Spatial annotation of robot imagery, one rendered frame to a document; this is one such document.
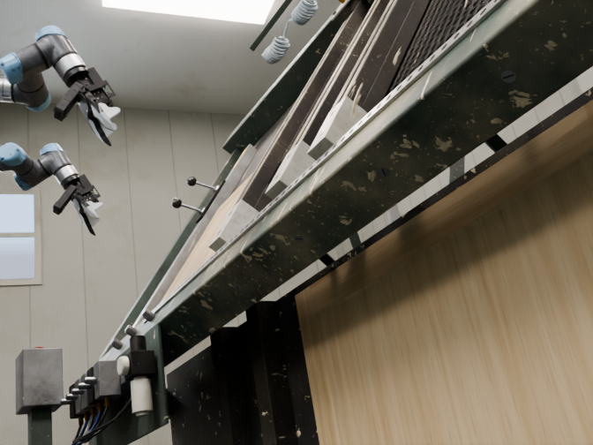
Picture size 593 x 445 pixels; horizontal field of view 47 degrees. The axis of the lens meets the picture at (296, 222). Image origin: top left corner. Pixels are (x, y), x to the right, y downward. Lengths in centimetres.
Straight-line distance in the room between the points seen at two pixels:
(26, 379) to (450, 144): 163
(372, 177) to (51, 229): 484
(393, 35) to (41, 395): 148
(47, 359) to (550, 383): 162
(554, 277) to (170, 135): 546
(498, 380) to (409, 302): 24
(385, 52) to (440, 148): 50
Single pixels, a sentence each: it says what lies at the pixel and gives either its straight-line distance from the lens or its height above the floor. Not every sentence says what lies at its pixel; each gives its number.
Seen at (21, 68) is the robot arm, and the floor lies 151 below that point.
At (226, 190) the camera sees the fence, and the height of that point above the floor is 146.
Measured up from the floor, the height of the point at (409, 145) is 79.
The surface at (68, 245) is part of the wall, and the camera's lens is 572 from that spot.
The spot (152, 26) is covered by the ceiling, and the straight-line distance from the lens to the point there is 555.
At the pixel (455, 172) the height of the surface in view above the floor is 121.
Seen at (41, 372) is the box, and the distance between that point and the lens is 229.
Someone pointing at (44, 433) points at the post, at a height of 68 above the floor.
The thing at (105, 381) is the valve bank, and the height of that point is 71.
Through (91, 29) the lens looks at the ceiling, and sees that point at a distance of 557.
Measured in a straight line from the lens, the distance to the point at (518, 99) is 92.
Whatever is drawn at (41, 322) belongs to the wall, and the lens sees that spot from 550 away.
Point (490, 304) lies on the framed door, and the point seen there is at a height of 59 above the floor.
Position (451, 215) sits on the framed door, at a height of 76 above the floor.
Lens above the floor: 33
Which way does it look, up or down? 23 degrees up
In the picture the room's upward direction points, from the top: 10 degrees counter-clockwise
